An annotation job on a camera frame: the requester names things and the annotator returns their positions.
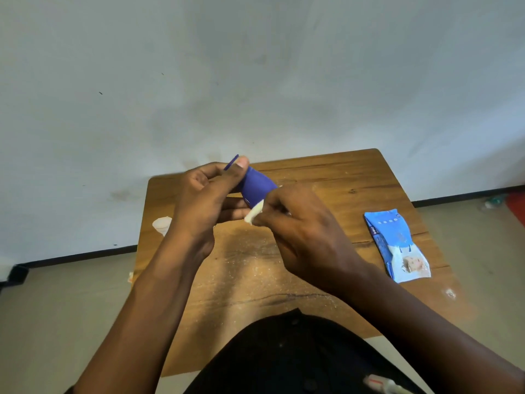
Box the person's left hand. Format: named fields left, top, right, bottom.
left=166, top=155, right=252, bottom=267

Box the person's right hand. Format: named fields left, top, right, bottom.
left=250, top=183, right=370, bottom=304

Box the white bottle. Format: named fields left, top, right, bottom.
left=152, top=216, right=173, bottom=237

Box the white wipe cloth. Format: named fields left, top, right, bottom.
left=244, top=199, right=265, bottom=225

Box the dark blue bottle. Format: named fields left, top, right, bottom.
left=223, top=154, right=279, bottom=210

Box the blue wet wipes pack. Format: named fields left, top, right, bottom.
left=364, top=208, right=432, bottom=284

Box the person's left forearm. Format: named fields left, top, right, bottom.
left=73, top=254, right=206, bottom=394

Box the person's right forearm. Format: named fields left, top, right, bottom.
left=344, top=266, right=525, bottom=394

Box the person's black clothing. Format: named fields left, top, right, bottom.
left=63, top=308, right=427, bottom=394

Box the wooden table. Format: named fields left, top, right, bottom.
left=131, top=148, right=476, bottom=378

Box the green white floor litter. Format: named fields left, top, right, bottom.
left=482, top=194, right=508, bottom=211

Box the black floor block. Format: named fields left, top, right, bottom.
left=4, top=264, right=30, bottom=286

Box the red floor object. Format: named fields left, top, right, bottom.
left=506, top=192, right=525, bottom=226

